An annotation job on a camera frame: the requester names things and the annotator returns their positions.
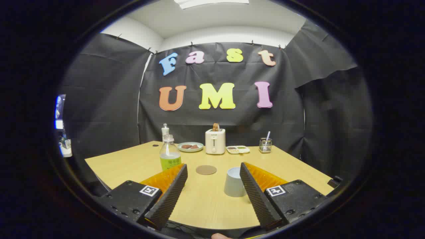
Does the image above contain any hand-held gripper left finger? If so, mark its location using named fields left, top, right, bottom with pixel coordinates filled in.
left=96, top=163, right=188, bottom=231

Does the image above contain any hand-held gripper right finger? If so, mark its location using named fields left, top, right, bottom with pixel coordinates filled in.
left=239, top=162, right=329, bottom=231

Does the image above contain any pale blue cup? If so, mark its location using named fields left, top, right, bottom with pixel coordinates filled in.
left=224, top=167, right=248, bottom=198

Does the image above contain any green label juice bottle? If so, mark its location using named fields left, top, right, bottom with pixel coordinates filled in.
left=159, top=134, right=182, bottom=171

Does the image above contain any round brown coaster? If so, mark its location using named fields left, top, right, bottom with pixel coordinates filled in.
left=196, top=165, right=217, bottom=175

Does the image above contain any wooden table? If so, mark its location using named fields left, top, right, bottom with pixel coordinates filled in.
left=85, top=141, right=334, bottom=230

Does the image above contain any pale green plate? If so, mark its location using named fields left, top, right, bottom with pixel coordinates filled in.
left=177, top=142, right=204, bottom=153

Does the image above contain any white divided tray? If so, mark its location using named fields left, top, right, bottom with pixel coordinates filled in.
left=226, top=145, right=250, bottom=155

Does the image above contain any white toaster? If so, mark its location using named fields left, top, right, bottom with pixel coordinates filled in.
left=205, top=128, right=226, bottom=155

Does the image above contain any lit monitor screen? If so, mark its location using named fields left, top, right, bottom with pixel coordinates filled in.
left=54, top=94, right=66, bottom=130

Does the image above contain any ceiling light panel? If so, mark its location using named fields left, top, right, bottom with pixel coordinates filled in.
left=174, top=0, right=249, bottom=9

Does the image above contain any wire mesh holder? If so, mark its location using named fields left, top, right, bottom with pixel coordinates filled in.
left=259, top=138, right=273, bottom=153

